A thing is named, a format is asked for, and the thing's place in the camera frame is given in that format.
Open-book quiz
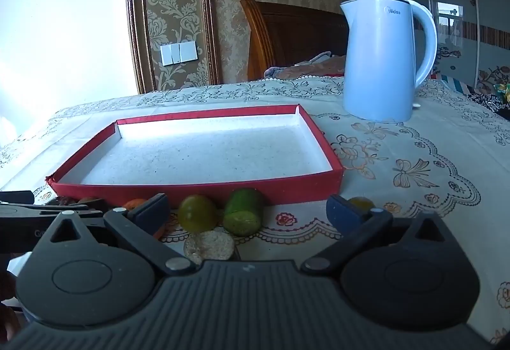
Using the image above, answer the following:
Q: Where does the red cardboard tray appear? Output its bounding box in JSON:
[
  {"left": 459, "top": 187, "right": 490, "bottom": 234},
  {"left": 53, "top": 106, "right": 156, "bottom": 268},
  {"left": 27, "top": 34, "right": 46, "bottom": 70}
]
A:
[{"left": 45, "top": 104, "right": 344, "bottom": 207}]

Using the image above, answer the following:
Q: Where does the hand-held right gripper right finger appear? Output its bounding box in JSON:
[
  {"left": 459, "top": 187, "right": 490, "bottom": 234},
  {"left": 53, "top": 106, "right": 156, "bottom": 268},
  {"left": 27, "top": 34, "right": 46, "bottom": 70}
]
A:
[{"left": 300, "top": 195, "right": 459, "bottom": 277}]

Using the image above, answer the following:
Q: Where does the gold wooden wall frame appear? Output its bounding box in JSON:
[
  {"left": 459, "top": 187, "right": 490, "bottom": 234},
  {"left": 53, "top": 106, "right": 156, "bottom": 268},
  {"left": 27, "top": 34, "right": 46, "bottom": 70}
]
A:
[{"left": 124, "top": 0, "right": 222, "bottom": 95}]

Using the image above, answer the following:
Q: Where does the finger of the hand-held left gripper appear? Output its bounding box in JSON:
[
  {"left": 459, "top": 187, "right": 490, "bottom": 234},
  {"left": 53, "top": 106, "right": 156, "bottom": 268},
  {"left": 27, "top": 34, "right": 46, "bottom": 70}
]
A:
[
  {"left": 0, "top": 204, "right": 108, "bottom": 221},
  {"left": 0, "top": 191, "right": 36, "bottom": 205}
]

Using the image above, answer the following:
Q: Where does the green tomato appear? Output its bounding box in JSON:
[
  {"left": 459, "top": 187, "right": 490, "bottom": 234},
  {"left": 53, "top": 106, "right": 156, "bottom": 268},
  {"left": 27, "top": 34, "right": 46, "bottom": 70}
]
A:
[
  {"left": 347, "top": 196, "right": 377, "bottom": 212},
  {"left": 178, "top": 195, "right": 218, "bottom": 233}
]

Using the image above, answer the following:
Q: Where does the wooden chair back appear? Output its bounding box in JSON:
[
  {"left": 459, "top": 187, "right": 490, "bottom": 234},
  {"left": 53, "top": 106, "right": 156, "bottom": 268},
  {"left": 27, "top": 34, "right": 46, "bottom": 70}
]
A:
[{"left": 240, "top": 0, "right": 349, "bottom": 82}]

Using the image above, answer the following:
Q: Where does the striped colourful bedding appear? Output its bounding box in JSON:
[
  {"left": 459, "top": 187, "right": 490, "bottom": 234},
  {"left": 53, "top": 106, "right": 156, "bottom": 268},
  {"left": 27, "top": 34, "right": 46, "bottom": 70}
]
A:
[{"left": 430, "top": 73, "right": 510, "bottom": 112}]

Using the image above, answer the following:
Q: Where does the green cucumber piece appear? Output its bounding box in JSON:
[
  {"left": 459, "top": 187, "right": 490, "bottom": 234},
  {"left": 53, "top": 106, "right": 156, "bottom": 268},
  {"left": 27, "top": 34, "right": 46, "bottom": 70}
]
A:
[{"left": 222, "top": 188, "right": 266, "bottom": 237}]

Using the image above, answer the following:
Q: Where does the white wall light switch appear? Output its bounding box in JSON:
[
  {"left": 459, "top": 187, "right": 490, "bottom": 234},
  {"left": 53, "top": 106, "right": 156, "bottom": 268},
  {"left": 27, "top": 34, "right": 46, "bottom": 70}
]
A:
[{"left": 160, "top": 40, "right": 198, "bottom": 67}]

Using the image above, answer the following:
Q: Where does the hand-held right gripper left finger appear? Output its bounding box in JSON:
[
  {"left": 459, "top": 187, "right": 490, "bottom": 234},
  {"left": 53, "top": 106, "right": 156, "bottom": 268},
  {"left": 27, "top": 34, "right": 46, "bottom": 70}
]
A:
[{"left": 34, "top": 193, "right": 197, "bottom": 277}]

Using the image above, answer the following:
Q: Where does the large dark eggplant piece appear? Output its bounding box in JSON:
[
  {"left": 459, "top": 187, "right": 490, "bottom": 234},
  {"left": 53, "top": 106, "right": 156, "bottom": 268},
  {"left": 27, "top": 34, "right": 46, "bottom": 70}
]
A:
[{"left": 184, "top": 231, "right": 236, "bottom": 264}]

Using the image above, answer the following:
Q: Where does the orange tangerine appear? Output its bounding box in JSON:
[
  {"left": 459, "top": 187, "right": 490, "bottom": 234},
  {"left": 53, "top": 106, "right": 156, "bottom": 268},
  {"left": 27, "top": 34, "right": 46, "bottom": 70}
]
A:
[{"left": 121, "top": 198, "right": 166, "bottom": 241}]

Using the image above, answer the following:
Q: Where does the light blue electric kettle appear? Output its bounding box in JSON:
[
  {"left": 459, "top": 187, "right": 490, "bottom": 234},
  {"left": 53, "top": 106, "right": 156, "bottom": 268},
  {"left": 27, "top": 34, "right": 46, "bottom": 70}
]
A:
[{"left": 339, "top": 0, "right": 438, "bottom": 124}]

